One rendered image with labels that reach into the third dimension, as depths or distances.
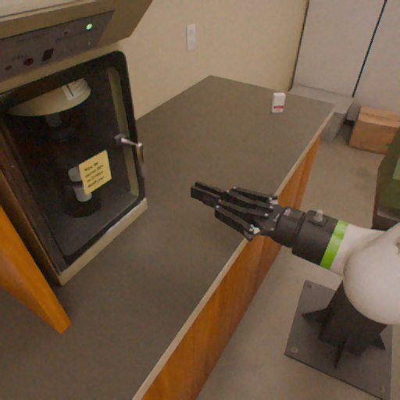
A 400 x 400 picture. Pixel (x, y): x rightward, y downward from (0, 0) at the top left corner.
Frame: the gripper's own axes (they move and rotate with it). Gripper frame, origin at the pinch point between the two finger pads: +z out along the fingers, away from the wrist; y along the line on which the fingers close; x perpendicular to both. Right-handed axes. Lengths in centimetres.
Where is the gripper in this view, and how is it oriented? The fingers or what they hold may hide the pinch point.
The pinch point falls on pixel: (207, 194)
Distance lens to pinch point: 66.6
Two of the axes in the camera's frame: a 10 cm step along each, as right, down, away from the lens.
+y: -5.3, 5.7, -6.3
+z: -8.5, -3.6, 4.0
